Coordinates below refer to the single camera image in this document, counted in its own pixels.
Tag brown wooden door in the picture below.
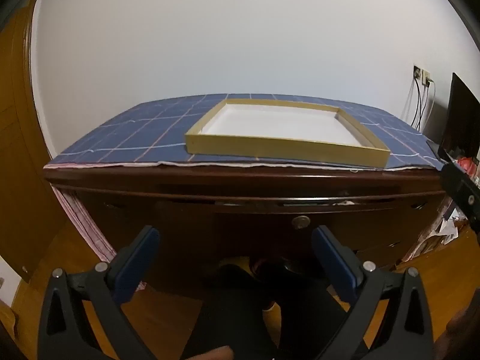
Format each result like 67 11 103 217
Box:
0 0 72 282

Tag black power cable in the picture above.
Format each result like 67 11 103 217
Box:
410 77 429 129

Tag person's black trousers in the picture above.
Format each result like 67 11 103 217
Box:
183 257 357 360

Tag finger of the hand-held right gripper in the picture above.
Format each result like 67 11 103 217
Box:
439 161 480 233

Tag blue plaid tablecloth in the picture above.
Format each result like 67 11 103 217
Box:
45 93 451 173

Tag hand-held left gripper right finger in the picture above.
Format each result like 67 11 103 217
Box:
311 225 436 360

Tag white charging cable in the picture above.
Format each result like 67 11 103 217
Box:
424 79 436 131

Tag black smartphone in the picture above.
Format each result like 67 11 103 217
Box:
427 140 449 163

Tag black television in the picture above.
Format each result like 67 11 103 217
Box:
442 72 480 158

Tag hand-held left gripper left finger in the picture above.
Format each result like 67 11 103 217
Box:
37 226 161 360

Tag dark wooden dresser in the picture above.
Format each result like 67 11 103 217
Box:
42 163 456 297

